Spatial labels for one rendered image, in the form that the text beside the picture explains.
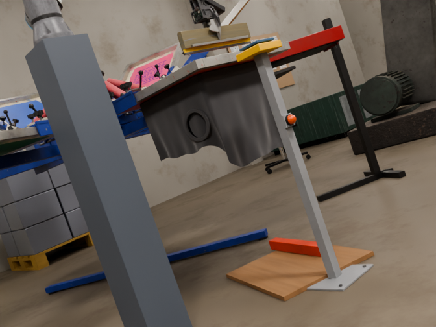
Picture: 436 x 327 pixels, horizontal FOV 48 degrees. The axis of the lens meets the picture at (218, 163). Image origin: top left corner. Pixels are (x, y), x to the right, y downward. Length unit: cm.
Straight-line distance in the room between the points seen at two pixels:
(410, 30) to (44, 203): 423
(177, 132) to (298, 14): 870
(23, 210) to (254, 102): 346
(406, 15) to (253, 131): 382
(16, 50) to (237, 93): 502
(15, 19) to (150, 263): 555
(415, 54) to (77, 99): 446
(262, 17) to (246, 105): 778
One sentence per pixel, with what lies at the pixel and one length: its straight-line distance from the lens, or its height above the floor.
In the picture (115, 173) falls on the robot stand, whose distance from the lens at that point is 182.
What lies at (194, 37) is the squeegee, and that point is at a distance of 215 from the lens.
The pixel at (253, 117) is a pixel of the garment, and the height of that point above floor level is 71.
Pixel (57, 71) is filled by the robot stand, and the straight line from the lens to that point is 183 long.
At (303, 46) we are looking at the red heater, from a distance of 335.
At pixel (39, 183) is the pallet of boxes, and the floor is 81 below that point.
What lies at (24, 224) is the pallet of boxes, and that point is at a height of 47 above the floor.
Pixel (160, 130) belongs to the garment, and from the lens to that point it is 234.
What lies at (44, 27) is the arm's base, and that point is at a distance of 193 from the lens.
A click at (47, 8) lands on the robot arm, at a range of 195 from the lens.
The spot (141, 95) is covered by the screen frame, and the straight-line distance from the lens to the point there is 228.
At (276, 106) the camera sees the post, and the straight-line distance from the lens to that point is 190.
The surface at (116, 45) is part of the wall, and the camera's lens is 757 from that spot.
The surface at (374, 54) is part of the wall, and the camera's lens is 1189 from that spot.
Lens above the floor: 69
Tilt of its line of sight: 3 degrees down
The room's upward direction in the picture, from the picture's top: 19 degrees counter-clockwise
